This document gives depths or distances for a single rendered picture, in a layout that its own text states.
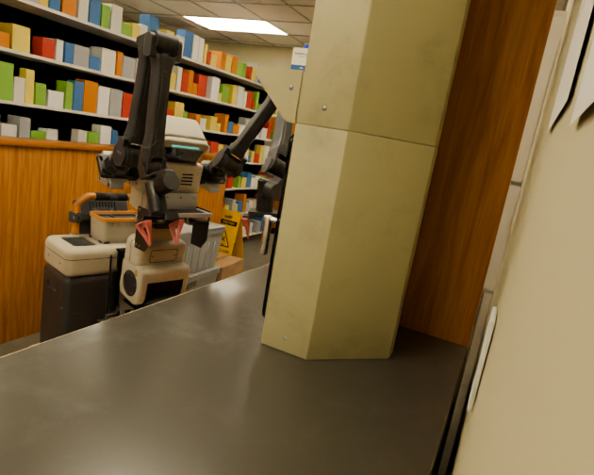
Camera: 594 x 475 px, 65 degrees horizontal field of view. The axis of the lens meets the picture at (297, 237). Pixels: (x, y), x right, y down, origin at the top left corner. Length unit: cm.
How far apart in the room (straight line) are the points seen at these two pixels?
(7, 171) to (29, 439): 223
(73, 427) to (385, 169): 68
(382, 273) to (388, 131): 29
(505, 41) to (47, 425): 117
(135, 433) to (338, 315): 46
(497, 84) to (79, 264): 164
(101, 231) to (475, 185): 153
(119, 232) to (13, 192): 88
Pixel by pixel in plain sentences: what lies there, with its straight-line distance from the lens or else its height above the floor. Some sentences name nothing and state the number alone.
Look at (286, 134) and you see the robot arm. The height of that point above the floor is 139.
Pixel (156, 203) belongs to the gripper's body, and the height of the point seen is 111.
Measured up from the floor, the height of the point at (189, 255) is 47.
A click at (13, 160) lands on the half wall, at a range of 288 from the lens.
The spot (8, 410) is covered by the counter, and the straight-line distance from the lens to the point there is 82.
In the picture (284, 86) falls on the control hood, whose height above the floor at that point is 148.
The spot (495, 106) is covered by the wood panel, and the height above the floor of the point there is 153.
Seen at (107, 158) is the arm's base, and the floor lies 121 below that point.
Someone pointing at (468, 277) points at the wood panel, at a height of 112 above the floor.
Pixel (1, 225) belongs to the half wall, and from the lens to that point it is 292.
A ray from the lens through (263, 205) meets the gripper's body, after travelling 154.
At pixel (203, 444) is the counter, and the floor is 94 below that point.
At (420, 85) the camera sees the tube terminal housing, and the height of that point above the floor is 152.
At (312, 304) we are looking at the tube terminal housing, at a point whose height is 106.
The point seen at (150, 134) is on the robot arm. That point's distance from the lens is 157.
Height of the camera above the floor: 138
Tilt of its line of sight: 12 degrees down
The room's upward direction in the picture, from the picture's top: 10 degrees clockwise
